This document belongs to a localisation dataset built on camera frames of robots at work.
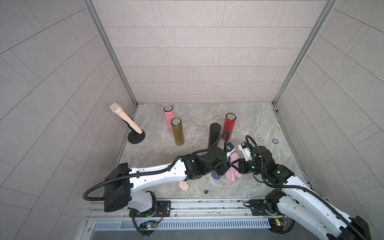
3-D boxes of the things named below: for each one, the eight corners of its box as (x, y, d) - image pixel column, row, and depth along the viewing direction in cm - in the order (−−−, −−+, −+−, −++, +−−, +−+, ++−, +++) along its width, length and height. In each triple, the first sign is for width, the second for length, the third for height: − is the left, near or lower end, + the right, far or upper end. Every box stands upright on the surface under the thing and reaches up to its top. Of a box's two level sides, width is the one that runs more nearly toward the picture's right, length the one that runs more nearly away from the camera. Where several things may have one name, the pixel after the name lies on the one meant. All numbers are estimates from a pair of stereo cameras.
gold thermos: (175, 145, 95) (170, 126, 79) (176, 137, 99) (172, 117, 83) (184, 145, 95) (181, 126, 79) (184, 137, 99) (182, 117, 83)
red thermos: (222, 139, 98) (226, 120, 82) (221, 132, 102) (225, 112, 86) (230, 139, 98) (237, 120, 82) (229, 132, 102) (235, 112, 86)
